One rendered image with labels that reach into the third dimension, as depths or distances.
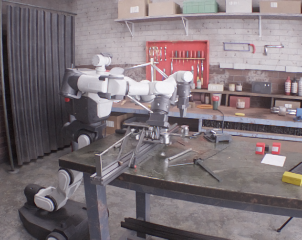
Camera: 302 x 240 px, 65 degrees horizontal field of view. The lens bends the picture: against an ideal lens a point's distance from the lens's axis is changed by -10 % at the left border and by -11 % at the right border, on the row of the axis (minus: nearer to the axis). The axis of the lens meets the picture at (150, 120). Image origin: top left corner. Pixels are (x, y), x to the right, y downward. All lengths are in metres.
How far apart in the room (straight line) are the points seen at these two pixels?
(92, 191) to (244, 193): 0.74
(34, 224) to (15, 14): 2.55
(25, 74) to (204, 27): 2.43
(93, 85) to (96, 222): 0.71
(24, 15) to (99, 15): 1.18
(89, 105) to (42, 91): 2.36
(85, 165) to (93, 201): 0.23
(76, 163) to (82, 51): 3.24
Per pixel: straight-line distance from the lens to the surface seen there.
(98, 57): 1.54
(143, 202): 1.94
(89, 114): 1.55
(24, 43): 3.66
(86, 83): 1.33
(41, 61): 3.83
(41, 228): 2.10
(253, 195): 0.99
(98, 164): 1.00
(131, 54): 3.85
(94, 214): 1.42
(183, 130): 1.69
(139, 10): 3.56
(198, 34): 3.52
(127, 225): 1.89
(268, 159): 1.35
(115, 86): 1.27
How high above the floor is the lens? 1.33
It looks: 12 degrees down
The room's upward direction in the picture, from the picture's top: straight up
